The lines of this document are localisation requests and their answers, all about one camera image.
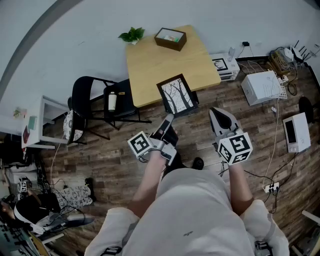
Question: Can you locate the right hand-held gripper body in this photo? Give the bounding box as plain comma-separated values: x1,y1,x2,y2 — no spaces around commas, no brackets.
211,123,254,166

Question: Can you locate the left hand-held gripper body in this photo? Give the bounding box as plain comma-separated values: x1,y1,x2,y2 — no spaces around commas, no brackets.
127,127,177,166

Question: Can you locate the framed tree picture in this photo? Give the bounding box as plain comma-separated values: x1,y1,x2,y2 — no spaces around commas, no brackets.
156,73,200,119

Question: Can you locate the person's right forearm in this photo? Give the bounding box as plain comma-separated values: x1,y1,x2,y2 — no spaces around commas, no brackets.
226,162,255,217

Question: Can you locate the person's left forearm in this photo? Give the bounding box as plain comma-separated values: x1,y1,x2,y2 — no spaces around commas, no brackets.
128,151,167,218

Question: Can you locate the person's right leg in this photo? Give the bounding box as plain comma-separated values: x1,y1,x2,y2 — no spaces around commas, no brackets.
192,156,205,171

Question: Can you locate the white box appliance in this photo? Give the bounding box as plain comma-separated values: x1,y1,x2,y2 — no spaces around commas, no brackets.
240,70,283,107

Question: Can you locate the white framed picture box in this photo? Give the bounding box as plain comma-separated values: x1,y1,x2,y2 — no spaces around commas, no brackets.
211,52,241,82

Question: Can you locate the white bottle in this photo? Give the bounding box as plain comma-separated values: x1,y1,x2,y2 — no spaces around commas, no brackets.
107,91,118,113

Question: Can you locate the white power strip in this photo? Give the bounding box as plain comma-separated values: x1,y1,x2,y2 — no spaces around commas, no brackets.
262,181,280,194

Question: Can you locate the clear plastic bottle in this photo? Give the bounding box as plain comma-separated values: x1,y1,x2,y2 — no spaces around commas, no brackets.
226,46,237,62

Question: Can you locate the small white microwave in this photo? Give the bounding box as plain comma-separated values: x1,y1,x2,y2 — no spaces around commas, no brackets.
282,111,312,154

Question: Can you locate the patterned round cushion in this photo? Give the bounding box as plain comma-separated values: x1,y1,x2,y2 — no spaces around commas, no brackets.
62,109,85,142

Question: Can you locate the black folding chair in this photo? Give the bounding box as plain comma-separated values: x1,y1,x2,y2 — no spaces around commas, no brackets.
67,75,153,146

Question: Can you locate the dark brown wooden box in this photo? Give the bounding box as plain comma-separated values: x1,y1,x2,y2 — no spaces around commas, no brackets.
153,27,188,53

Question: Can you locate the person's white shirt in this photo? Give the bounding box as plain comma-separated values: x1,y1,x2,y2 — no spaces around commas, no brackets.
84,167,291,256

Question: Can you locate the black round stool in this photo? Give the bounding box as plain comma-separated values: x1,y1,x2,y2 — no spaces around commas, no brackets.
298,96,320,125

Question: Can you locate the potted green plant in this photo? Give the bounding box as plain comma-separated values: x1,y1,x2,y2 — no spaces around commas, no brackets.
117,26,146,46

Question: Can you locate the white router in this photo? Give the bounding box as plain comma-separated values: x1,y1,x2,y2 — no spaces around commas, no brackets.
289,39,320,63

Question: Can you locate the white side table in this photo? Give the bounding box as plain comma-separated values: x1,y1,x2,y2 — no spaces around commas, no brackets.
21,94,71,151

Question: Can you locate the black harness buckle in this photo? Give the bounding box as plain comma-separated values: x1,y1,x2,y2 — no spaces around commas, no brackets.
254,240,273,256
101,246,123,256

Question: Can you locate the teal box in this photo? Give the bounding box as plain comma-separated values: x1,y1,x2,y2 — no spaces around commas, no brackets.
27,116,38,131

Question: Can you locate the dark red box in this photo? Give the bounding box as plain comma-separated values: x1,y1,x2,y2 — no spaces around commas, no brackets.
22,124,32,145

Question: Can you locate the long white cable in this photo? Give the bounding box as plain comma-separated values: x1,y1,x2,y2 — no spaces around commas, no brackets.
262,97,281,188

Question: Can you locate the white wire rack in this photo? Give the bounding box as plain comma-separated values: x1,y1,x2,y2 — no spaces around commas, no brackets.
262,81,288,102

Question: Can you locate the black-framed deer picture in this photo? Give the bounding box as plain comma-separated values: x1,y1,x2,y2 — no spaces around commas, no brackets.
211,58,229,72

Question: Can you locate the cardboard box of cables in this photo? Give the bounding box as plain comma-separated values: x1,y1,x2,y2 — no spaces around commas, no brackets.
268,48,298,76

